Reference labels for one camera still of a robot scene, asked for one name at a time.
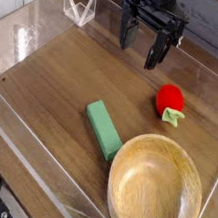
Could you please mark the wooden bowl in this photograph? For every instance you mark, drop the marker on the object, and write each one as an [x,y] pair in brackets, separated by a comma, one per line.
[152,176]

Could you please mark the red plush strawberry toy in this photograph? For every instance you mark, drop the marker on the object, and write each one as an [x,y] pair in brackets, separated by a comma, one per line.
[169,104]

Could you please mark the clear acrylic barrier wall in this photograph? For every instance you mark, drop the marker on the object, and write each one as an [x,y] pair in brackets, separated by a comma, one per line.
[51,69]

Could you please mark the clear acrylic corner bracket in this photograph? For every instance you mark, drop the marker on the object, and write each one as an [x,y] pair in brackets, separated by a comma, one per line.
[79,13]

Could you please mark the green rectangular block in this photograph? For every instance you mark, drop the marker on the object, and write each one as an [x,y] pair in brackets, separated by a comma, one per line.
[106,133]

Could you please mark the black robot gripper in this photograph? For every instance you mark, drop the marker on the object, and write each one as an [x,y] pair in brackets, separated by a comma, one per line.
[164,15]

